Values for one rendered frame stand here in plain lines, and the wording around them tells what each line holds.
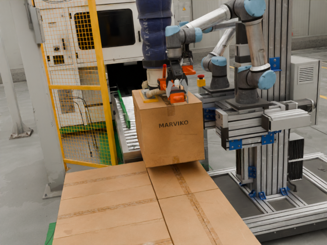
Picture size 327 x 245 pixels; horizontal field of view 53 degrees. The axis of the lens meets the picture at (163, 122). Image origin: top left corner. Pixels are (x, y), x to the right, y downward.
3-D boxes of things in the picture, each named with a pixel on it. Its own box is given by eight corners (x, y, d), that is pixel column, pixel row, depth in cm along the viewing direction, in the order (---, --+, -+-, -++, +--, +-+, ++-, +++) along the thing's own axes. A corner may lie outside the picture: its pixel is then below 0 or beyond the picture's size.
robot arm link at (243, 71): (248, 83, 215) (248, 62, 211) (262, 86, 204) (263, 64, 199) (233, 86, 211) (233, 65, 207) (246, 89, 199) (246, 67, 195)
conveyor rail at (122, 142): (111, 106, 483) (110, 93, 477) (115, 105, 484) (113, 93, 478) (125, 174, 267) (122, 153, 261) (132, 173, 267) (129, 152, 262)
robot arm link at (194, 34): (192, 26, 176) (174, 28, 172) (203, 26, 166) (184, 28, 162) (193, 42, 178) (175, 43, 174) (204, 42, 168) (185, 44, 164)
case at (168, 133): (136, 137, 269) (131, 90, 257) (184, 131, 275) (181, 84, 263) (145, 168, 213) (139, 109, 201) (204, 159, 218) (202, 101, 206)
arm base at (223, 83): (225, 83, 266) (225, 71, 263) (232, 87, 252) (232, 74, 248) (207, 86, 263) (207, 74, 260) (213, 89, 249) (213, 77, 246)
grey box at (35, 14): (40, 42, 302) (33, 8, 293) (46, 42, 303) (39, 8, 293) (36, 43, 283) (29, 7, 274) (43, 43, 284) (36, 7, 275)
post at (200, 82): (201, 171, 348) (196, 78, 317) (208, 170, 349) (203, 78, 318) (203, 174, 342) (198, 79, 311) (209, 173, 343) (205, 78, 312)
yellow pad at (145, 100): (138, 93, 247) (138, 86, 245) (152, 91, 248) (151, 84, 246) (143, 103, 214) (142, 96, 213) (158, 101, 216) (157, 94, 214)
